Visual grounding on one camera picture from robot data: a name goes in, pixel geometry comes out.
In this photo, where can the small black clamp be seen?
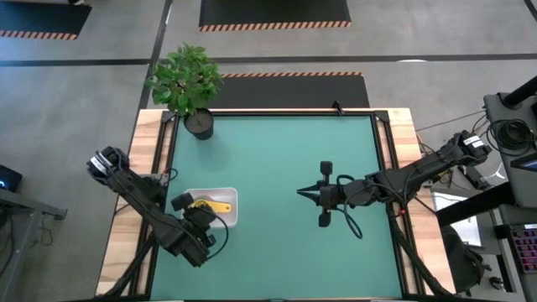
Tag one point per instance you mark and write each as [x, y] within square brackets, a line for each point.
[337, 109]

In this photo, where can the green potted tree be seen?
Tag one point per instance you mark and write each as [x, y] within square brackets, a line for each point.
[184, 79]

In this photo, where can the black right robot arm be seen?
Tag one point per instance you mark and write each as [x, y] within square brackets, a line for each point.
[419, 172]

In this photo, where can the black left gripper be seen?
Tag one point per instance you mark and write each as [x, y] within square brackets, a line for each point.
[193, 220]

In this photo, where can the black box device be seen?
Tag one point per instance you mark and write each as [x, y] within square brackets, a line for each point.
[10, 176]

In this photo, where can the black pole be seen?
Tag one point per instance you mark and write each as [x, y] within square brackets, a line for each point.
[522, 90]

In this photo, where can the black flat bar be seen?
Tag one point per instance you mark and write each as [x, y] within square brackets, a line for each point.
[474, 205]

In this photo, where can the pink backlit keyboard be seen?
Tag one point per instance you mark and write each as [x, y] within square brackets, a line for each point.
[526, 247]

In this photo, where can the black bag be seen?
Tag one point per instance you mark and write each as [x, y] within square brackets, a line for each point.
[463, 260]

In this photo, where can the black striped-edge floor mat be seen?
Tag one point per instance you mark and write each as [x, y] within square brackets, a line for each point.
[38, 17]
[293, 92]
[272, 12]

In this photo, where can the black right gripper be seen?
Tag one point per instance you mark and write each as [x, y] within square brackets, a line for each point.
[340, 196]

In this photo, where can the white paper sheet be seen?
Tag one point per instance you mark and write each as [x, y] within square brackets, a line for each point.
[465, 230]

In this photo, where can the yellow measuring cup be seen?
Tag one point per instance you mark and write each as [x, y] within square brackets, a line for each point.
[220, 207]

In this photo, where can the grey metal stand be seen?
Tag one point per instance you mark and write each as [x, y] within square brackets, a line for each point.
[25, 203]

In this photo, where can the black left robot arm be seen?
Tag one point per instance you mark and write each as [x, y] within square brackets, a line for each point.
[138, 197]

